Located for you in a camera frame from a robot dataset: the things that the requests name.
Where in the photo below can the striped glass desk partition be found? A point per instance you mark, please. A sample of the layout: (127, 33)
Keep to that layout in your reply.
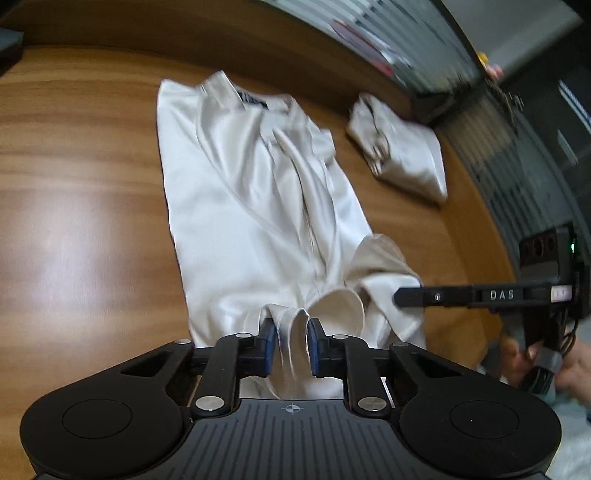
(521, 152)
(443, 41)

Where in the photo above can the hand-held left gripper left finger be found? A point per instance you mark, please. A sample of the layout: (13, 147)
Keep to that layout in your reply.
(268, 350)

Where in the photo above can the dark grey cloth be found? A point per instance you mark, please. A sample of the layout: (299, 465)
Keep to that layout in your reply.
(9, 50)

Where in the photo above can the person's right hand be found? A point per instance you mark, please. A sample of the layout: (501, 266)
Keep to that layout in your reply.
(512, 360)

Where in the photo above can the red and white papers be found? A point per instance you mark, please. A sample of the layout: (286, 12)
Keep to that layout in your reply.
(364, 46)

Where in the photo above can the cream satin shirt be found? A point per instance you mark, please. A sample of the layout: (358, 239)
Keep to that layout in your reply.
(240, 184)

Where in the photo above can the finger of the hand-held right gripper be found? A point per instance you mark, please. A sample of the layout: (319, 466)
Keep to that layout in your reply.
(434, 297)

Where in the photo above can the folded cream shirt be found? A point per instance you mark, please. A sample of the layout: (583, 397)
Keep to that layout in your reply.
(406, 152)

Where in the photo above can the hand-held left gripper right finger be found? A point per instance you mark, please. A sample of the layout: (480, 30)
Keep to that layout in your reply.
(315, 350)

